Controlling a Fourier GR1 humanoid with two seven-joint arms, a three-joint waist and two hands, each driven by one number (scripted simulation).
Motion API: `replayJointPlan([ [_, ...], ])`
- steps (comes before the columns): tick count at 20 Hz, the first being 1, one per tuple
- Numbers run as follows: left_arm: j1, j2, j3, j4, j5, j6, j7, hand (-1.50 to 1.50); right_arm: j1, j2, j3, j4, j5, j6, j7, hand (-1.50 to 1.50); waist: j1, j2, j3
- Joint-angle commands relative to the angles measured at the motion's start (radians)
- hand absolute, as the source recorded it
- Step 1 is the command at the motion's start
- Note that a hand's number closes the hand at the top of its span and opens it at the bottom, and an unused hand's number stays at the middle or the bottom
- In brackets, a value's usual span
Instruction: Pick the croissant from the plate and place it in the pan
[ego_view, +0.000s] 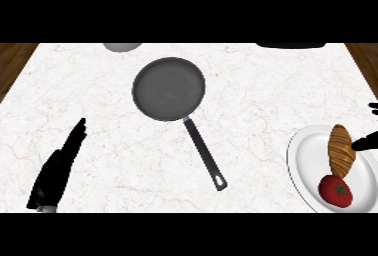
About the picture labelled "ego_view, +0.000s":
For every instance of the brown croissant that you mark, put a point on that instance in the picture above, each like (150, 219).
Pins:
(339, 153)

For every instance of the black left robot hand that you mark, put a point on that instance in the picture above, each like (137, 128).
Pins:
(54, 173)

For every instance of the black appliance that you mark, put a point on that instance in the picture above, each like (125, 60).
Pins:
(289, 45)

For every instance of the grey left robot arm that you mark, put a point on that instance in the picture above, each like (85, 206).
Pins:
(47, 209)

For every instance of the white round plate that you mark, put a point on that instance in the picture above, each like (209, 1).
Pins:
(310, 156)

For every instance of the grey round bowl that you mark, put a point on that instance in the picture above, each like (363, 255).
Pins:
(121, 46)

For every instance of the red tomato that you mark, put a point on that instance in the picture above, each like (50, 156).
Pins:
(335, 191)

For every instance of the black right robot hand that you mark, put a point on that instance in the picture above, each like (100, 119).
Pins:
(365, 142)

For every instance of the dark grey frying pan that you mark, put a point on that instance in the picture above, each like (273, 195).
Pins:
(170, 90)

